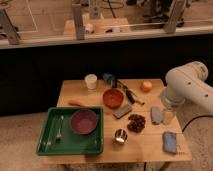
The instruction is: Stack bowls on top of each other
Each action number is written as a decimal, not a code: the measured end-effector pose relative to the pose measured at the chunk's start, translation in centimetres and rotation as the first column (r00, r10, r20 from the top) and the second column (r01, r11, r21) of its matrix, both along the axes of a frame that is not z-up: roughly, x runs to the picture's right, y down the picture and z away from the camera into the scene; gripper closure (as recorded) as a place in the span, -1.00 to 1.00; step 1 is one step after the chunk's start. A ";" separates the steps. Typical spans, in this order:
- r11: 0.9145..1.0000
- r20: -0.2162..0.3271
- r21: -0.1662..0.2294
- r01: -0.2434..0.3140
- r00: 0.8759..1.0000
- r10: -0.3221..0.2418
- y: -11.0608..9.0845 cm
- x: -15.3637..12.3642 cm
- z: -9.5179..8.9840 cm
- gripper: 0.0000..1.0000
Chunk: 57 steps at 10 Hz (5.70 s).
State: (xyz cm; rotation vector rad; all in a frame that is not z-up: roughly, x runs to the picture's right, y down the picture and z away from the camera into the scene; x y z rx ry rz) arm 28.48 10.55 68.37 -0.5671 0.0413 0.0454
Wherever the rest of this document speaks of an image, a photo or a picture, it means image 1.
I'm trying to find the orange bowl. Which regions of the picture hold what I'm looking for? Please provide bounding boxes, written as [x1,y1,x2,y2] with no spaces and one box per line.
[102,88,124,109]

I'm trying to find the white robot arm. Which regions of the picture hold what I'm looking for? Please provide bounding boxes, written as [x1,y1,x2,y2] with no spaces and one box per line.
[161,61,213,114]

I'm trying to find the light blue cloth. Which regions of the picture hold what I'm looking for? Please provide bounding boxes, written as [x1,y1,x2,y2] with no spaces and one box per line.
[151,106,163,125]

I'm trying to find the blue sponge brush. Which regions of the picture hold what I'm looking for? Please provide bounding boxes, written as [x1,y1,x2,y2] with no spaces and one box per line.
[162,131,182,155]

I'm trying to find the dark grape bunch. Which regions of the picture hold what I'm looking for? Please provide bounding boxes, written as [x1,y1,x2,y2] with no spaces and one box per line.
[127,114,146,133]

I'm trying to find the wooden table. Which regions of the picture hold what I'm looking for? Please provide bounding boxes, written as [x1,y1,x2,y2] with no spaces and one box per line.
[43,79,192,164]

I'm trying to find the orange fruit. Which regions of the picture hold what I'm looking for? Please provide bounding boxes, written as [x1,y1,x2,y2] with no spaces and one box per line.
[140,81,152,92]

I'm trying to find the grey rectangular block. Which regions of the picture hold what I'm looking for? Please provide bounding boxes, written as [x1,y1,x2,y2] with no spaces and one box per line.
[113,104,132,119]

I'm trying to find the small metal cup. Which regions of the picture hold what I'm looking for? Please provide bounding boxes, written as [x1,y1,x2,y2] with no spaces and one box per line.
[114,129,128,144]

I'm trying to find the purple bowl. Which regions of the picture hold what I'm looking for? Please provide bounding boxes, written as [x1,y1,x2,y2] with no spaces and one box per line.
[70,109,98,135]

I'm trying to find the white paper cup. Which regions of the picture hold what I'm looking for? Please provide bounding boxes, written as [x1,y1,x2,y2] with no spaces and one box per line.
[85,74,97,90]

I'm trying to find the orange carrot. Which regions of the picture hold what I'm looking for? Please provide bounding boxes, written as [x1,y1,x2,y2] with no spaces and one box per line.
[68,101,84,107]

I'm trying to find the green plastic tray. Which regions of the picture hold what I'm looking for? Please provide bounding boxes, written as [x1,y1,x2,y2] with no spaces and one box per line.
[36,106,104,156]

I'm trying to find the metal fork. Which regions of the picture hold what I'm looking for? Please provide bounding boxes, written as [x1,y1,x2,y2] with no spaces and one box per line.
[56,115,64,141]

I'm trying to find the black cable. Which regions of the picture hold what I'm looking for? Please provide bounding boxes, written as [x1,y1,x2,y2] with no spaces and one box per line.
[181,115,213,133]

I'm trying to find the black handled utensil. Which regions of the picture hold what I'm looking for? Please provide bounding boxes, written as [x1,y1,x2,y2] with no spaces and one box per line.
[117,81,144,106]

